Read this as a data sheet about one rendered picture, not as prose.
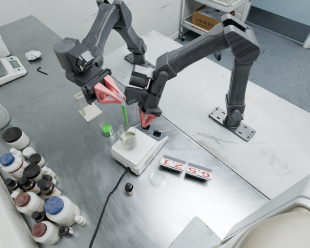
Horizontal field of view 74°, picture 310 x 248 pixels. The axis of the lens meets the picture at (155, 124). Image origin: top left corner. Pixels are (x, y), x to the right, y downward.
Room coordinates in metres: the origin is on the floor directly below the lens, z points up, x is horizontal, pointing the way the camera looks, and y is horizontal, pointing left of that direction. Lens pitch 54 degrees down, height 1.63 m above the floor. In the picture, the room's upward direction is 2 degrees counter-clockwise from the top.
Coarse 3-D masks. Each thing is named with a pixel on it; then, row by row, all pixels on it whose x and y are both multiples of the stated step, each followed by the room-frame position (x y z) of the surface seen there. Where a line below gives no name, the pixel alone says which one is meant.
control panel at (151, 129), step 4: (140, 124) 0.50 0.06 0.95; (140, 128) 0.47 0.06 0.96; (152, 128) 0.49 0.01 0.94; (144, 132) 0.45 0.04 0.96; (148, 132) 0.45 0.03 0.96; (152, 132) 0.46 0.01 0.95; (152, 136) 0.43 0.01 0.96; (160, 136) 0.44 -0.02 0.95; (164, 136) 0.44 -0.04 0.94; (156, 140) 0.41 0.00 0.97
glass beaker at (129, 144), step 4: (124, 124) 0.41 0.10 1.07; (128, 124) 0.41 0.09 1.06; (132, 124) 0.41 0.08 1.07; (120, 128) 0.40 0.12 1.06; (124, 128) 0.41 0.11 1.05; (128, 128) 0.41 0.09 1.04; (132, 128) 0.41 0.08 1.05; (120, 132) 0.40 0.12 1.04; (120, 136) 0.39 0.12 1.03; (136, 136) 0.38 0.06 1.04; (120, 140) 0.37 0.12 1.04; (124, 140) 0.36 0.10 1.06; (128, 140) 0.36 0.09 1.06; (132, 140) 0.36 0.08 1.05; (136, 140) 0.38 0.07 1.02; (124, 144) 0.36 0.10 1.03; (128, 144) 0.36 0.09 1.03; (132, 144) 0.36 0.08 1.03; (136, 144) 0.37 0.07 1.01; (124, 148) 0.36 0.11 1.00; (128, 148) 0.35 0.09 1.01; (132, 148) 0.36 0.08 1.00
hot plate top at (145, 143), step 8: (144, 136) 0.41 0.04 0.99; (120, 144) 0.38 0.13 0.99; (144, 144) 0.38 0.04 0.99; (152, 144) 0.38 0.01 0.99; (120, 152) 0.35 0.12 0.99; (128, 152) 0.35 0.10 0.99; (136, 152) 0.35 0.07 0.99; (144, 152) 0.35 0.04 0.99; (128, 160) 0.32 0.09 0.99; (136, 160) 0.32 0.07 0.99
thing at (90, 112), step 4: (80, 92) 0.61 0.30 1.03; (76, 96) 0.59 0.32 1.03; (80, 96) 0.59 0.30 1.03; (76, 100) 0.59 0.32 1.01; (80, 104) 0.59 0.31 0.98; (92, 104) 0.65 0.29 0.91; (80, 108) 0.59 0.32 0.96; (84, 108) 0.63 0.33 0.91; (88, 108) 0.63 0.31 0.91; (92, 108) 0.63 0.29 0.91; (96, 108) 0.63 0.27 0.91; (80, 112) 0.61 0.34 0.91; (84, 112) 0.59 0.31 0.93; (88, 112) 0.61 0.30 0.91; (92, 112) 0.61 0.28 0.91; (96, 112) 0.60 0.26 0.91; (100, 112) 0.60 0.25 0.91; (84, 116) 0.58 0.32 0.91; (88, 116) 0.58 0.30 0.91; (92, 116) 0.58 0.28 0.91; (96, 116) 0.59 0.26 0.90; (88, 120) 0.56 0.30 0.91
